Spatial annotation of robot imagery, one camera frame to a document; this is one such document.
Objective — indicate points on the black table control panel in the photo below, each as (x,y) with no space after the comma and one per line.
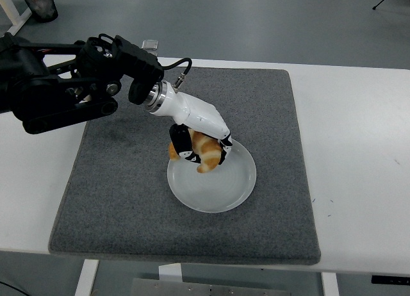
(390,279)

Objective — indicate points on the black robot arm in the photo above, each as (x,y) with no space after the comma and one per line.
(48,84)

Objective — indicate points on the dark clear plastic cup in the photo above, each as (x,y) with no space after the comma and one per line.
(41,6)

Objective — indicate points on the silver floor socket box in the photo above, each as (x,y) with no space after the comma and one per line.
(151,44)

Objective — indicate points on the white table leg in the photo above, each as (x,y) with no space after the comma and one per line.
(330,284)
(86,276)

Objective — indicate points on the grey felt mat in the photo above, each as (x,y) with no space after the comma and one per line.
(128,196)

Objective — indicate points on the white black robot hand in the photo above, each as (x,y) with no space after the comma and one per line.
(198,115)

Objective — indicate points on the pale grey round plate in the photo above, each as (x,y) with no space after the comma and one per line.
(218,193)

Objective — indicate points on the white table bracket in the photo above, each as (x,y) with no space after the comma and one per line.
(170,272)

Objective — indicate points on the white furniture frame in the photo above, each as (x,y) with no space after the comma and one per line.
(14,7)

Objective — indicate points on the golden croissant bread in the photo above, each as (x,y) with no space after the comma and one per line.
(208,152)

